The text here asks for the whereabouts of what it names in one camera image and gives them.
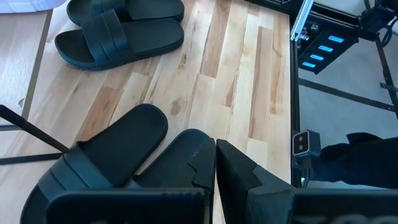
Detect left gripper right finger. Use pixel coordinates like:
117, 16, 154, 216
216, 139, 398, 224

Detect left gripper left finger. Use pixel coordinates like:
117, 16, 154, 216
46, 138, 217, 224

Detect black rubber slide sandal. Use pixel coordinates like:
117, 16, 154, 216
66, 0, 185, 23
20, 103, 169, 224
54, 8, 185, 71
132, 128, 216, 190

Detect black box blue lights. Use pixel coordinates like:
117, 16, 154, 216
297, 30, 359, 75

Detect silver aluminium extrusion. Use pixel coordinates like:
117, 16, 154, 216
290, 0, 314, 42

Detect small table-edge camera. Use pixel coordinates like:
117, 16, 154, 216
292, 129, 322, 158

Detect black aluminium rig frame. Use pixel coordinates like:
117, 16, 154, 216
245, 0, 379, 187

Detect wooden shelf black metal frame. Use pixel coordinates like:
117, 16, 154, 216
0, 9, 70, 166

